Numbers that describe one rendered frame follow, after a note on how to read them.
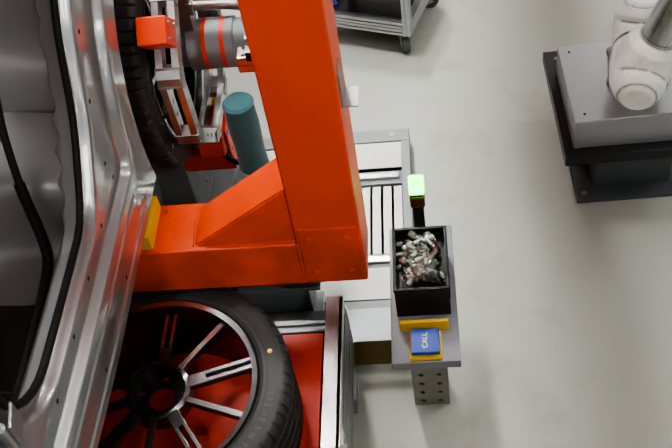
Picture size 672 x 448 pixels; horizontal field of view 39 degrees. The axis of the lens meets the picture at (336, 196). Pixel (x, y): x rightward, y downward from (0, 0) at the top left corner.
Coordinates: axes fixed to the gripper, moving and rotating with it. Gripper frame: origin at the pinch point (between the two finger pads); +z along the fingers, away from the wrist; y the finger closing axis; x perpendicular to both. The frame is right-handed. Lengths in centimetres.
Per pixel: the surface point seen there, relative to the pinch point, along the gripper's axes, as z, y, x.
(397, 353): 31, -111, 23
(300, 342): 48, -100, 54
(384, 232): 69, -42, 42
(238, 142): 11, -59, 74
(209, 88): 11, -37, 89
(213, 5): -27, -48, 74
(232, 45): -15, -49, 72
